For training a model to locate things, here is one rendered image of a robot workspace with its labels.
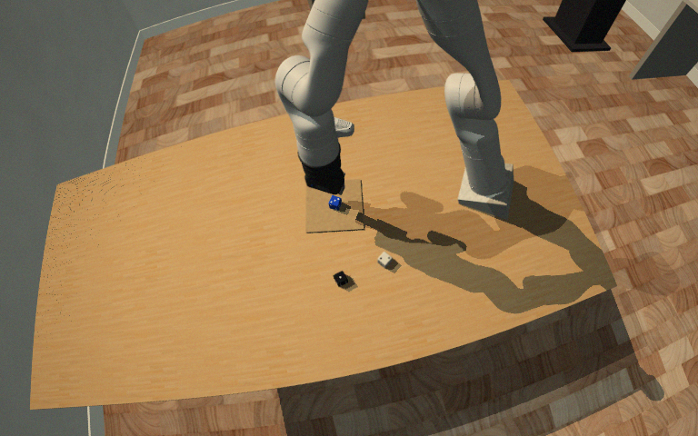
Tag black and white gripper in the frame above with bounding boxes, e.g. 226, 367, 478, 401
296, 117, 354, 195

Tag tan square mat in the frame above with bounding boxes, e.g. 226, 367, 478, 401
305, 179, 364, 233

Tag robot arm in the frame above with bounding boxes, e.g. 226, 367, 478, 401
275, 0, 506, 196

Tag blue die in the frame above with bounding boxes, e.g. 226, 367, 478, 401
329, 195, 342, 211

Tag black die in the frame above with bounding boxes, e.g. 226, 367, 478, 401
334, 271, 348, 287

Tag white die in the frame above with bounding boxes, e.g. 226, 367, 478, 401
377, 252, 393, 268

